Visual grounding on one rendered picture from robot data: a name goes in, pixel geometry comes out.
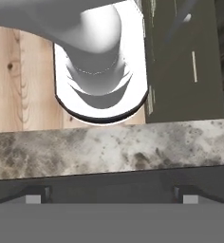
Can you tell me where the pale bar cupboard handle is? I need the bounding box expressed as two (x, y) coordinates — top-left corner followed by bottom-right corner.
(191, 50), (199, 84)

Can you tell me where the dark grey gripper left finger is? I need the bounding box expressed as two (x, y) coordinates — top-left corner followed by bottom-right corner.
(0, 185), (53, 205)

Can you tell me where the dark grey cupboard door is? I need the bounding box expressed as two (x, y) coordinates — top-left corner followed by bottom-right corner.
(141, 0), (224, 124)

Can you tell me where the dark cupboard front under worktop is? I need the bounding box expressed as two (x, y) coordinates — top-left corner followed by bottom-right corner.
(0, 163), (224, 205)

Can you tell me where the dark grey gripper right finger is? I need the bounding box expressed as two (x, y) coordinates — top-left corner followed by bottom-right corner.
(173, 185), (224, 205)

